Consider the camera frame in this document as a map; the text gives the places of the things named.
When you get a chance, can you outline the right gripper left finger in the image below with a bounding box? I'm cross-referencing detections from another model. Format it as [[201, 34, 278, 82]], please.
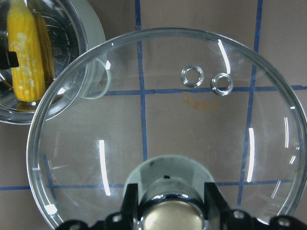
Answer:
[[56, 184, 139, 230]]

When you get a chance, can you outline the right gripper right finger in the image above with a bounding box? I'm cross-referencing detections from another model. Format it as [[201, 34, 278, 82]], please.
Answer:
[[204, 182, 307, 230]]

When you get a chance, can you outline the glass pot lid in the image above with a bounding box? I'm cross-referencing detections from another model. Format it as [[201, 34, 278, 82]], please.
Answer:
[[27, 28, 307, 230]]

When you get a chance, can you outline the yellow corn cob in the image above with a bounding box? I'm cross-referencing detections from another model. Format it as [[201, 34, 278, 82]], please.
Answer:
[[7, 0, 55, 102]]

